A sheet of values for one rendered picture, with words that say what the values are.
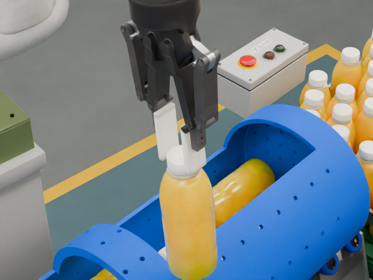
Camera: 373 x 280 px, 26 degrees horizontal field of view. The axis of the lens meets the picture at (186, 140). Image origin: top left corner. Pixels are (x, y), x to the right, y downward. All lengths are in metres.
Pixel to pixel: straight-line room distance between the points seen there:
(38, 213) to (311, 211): 0.71
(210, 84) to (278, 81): 0.90
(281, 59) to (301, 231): 0.57
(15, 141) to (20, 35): 0.21
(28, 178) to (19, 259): 0.22
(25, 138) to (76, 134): 1.63
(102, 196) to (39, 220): 1.21
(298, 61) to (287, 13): 2.24
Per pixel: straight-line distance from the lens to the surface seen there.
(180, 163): 0.96
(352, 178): 1.36
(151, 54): 0.89
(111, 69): 3.62
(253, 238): 1.21
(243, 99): 1.71
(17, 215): 1.75
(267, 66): 1.72
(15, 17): 1.57
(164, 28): 0.83
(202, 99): 0.87
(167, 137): 0.97
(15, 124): 1.63
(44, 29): 1.63
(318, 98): 1.67
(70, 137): 3.27
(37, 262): 1.88
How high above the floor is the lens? 2.09
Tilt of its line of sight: 40 degrees down
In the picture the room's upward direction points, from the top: straight up
